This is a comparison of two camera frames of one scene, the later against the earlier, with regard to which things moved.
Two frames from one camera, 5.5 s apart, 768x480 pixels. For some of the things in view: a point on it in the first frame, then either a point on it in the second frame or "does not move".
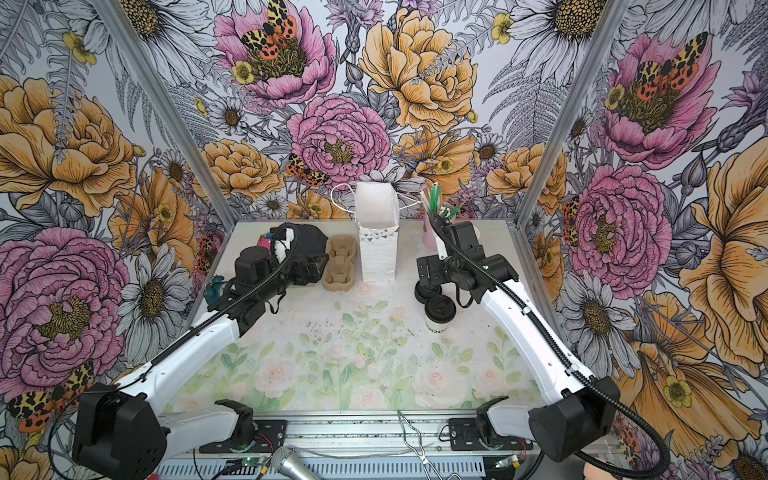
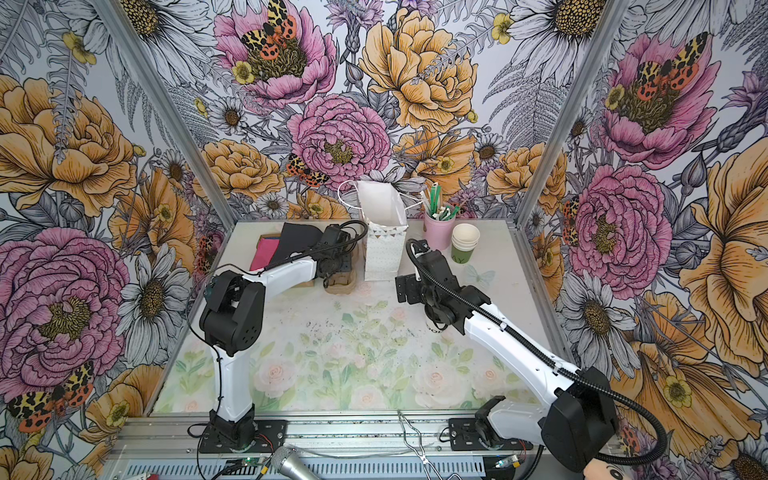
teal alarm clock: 213,289 does not move
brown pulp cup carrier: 339,275 does not move
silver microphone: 292,466 does not move
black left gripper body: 298,275 → 342,262
